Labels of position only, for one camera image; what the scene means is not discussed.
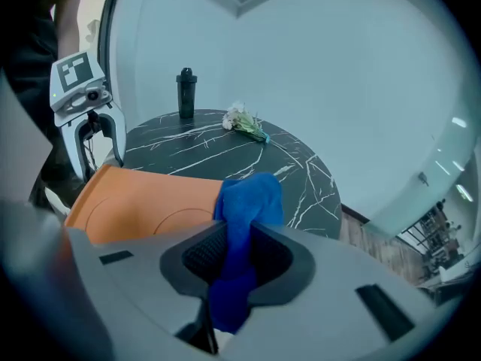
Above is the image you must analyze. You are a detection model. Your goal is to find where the blue cloth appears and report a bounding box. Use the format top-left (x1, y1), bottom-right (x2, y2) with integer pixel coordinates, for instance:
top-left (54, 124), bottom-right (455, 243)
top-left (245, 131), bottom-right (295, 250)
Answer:
top-left (208, 171), bottom-right (285, 334)

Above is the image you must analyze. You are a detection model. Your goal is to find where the black shaker bottle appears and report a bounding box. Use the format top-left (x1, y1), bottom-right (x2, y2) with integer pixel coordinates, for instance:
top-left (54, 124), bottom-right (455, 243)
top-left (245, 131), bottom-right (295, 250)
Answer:
top-left (175, 67), bottom-right (196, 120)

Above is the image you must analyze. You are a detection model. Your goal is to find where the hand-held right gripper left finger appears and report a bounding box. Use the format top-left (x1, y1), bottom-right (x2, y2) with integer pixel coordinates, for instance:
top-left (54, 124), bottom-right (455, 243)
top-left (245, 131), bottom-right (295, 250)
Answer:
top-left (65, 220), bottom-right (226, 361)

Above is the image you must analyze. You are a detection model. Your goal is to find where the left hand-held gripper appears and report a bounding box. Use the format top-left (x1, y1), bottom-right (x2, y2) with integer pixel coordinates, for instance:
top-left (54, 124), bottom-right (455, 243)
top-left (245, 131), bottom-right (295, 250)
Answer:
top-left (49, 50), bottom-right (127, 184)

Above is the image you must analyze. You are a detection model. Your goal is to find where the person's black shirt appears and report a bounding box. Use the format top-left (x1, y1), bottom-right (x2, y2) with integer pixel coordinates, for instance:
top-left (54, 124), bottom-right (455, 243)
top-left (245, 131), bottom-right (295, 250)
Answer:
top-left (0, 0), bottom-right (87, 127)

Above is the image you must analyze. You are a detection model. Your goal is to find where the white flower bouquet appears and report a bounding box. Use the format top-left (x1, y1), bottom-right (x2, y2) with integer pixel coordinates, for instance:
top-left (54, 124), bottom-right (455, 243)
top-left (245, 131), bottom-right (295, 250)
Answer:
top-left (221, 102), bottom-right (271, 145)

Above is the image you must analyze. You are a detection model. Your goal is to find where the person's left forearm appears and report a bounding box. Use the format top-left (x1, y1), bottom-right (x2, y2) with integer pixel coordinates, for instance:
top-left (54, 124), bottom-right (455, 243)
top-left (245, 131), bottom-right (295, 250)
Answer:
top-left (56, 0), bottom-right (82, 58)

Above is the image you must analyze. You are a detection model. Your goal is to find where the orange plastic box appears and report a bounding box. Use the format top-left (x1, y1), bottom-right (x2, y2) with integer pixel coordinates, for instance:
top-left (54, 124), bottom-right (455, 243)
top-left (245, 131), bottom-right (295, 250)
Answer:
top-left (64, 163), bottom-right (226, 244)

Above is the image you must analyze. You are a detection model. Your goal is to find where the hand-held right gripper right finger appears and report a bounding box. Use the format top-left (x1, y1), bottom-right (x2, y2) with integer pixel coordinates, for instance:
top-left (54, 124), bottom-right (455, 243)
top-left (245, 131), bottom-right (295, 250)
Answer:
top-left (225, 222), bottom-right (452, 361)

